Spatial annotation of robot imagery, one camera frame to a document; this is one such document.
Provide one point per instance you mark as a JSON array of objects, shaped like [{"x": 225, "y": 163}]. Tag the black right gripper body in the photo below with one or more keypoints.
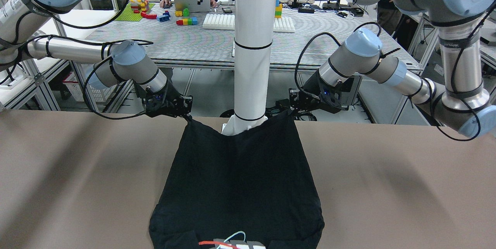
[{"x": 174, "y": 100}]

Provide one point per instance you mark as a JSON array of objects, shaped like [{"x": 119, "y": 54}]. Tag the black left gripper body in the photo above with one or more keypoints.
[{"x": 309, "y": 102}]

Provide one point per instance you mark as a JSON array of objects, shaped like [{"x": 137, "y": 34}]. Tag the black graphic t-shirt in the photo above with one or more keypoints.
[{"x": 257, "y": 181}]

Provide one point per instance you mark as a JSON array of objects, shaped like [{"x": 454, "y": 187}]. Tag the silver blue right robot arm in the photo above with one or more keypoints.
[{"x": 113, "y": 61}]

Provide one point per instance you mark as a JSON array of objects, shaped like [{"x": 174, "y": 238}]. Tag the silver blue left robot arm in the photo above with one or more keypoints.
[{"x": 461, "y": 102}]

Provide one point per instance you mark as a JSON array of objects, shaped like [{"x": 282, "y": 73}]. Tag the striped grey work table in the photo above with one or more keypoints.
[{"x": 194, "y": 46}]

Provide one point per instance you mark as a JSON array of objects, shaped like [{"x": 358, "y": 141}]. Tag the colourful toy block stack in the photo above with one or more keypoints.
[{"x": 278, "y": 9}]

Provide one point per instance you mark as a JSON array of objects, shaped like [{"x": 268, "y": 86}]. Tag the green lego baseplate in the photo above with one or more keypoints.
[{"x": 129, "y": 15}]

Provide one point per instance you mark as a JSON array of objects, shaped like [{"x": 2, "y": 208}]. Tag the silver laptop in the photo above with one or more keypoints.
[{"x": 192, "y": 5}]

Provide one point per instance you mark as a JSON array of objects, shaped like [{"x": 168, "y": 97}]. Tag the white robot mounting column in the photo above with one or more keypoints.
[{"x": 252, "y": 52}]

